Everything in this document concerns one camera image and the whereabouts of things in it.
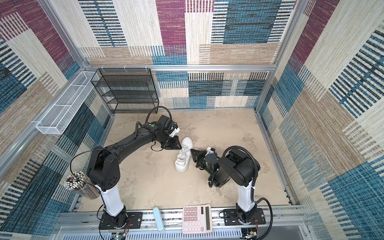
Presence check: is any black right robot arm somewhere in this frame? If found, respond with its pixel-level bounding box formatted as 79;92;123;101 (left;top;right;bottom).
190;146;261;225

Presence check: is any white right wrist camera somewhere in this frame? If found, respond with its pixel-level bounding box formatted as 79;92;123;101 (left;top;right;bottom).
206;147;217;155

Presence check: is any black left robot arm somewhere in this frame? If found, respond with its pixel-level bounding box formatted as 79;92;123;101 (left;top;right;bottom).
87;115;182;229

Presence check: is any white shoelace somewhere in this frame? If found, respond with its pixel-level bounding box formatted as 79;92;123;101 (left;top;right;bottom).
175;148;192;168

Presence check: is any cup of coloured pencils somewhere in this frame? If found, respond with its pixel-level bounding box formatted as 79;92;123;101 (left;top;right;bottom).
64;172;100;200

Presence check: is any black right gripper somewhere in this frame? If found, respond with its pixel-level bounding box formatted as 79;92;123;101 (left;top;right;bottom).
190;148;213;176

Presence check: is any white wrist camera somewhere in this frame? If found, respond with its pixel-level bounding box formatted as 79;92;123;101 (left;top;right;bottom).
170;127;180;138
206;147;217;155

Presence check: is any white sneaker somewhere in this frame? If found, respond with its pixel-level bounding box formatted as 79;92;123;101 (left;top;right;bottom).
175;137;194;173

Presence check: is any pink calculator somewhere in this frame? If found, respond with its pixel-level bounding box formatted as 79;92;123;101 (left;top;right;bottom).
182;204;213;235

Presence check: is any black wire mesh shelf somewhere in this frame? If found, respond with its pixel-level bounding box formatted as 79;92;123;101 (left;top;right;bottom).
91;68;159;114

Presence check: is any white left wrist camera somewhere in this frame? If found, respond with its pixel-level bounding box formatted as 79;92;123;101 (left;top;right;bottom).
170;127;180;138

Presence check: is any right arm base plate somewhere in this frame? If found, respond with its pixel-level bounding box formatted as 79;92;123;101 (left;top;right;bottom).
219;208;266;226

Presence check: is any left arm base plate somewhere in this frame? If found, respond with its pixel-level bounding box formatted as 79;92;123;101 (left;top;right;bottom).
99;212;143;230

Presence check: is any white wire mesh basket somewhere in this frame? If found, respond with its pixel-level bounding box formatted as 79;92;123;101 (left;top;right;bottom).
36;71;95;135

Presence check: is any light blue case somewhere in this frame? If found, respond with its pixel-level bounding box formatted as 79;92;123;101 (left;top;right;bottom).
153;207;165;233

